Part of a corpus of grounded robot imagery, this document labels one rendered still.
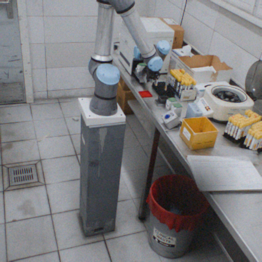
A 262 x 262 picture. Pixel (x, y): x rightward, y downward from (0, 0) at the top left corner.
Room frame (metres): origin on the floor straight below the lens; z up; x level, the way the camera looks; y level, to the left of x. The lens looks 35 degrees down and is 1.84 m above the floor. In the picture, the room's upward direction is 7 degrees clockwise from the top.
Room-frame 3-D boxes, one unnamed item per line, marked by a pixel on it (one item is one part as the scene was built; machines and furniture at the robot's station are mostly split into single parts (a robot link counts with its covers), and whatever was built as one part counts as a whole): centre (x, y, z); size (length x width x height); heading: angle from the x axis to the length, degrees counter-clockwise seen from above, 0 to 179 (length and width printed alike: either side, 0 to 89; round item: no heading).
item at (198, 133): (1.37, -0.34, 0.93); 0.13 x 0.13 x 0.10; 22
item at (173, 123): (1.49, -0.22, 0.92); 0.13 x 0.07 x 0.08; 113
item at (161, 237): (1.45, -0.34, 0.22); 0.38 x 0.37 x 0.44; 23
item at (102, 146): (1.52, 0.16, 0.44); 0.20 x 0.20 x 0.87; 23
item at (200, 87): (1.87, -0.48, 0.92); 0.24 x 0.12 x 0.10; 113
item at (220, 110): (1.70, -0.51, 0.94); 0.30 x 0.24 x 0.12; 104
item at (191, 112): (1.53, -0.33, 0.92); 0.10 x 0.07 x 0.10; 18
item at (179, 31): (2.70, -0.18, 0.97); 0.31 x 0.23 x 0.18; 16
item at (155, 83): (1.87, -0.18, 0.93); 0.17 x 0.09 x 0.11; 23
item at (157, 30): (2.21, -0.04, 1.03); 0.31 x 0.27 x 0.30; 23
